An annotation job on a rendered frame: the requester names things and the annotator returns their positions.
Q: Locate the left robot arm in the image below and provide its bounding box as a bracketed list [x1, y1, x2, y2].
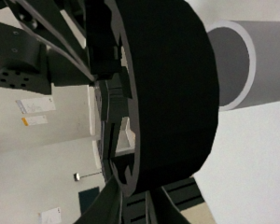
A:
[0, 22, 108, 121]

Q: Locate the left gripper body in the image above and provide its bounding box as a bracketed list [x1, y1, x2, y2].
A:
[0, 0, 64, 11]

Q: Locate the grey cylindrical tube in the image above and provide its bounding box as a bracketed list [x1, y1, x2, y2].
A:
[205, 21, 280, 112]

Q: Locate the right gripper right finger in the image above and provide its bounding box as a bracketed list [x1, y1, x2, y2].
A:
[146, 187, 191, 224]

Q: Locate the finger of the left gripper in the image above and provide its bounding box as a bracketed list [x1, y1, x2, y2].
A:
[63, 0, 86, 39]
[5, 0, 98, 81]

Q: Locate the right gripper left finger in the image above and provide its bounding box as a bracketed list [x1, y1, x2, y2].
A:
[73, 174, 122, 224]

